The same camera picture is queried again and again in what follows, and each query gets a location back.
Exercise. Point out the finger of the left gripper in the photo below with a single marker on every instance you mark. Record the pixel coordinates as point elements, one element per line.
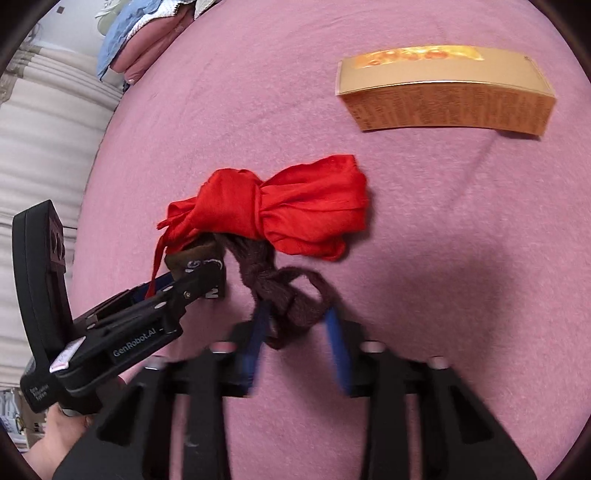
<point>113,313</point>
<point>201,279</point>

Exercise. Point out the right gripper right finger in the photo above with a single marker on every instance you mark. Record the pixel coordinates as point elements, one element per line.
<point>460,436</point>

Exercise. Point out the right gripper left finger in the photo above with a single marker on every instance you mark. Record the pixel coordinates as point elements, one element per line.
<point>131,437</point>

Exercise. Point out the dark brown printed sock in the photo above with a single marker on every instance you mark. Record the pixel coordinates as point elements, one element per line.
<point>298,298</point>

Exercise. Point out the red knotted cloth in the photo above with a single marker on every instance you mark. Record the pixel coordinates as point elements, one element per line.
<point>306,209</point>

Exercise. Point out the gold cardboard box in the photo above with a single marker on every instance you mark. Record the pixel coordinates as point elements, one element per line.
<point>446,86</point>

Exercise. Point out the person's left hand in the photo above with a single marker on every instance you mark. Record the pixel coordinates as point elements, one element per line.
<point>61,433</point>

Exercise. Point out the pink bed sheet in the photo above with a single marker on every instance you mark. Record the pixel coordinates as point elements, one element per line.
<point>478,247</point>

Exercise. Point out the beige curtain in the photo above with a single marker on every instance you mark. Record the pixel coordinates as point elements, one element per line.
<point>54,113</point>

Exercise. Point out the pink folded blanket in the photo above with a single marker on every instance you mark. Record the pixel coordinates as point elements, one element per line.
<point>140,52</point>

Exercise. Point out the blue pillow left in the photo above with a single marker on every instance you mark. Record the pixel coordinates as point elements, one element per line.
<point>124,15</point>

